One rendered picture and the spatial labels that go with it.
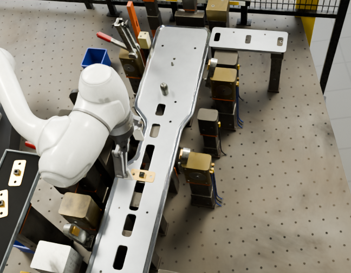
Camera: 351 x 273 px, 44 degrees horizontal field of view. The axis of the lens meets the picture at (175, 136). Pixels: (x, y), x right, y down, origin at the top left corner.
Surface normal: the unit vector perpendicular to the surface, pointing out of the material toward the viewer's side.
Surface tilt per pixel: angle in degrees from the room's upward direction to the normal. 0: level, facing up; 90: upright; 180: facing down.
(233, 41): 0
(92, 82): 5
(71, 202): 0
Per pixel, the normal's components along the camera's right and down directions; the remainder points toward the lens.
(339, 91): -0.13, -0.49
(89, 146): 0.71, 0.07
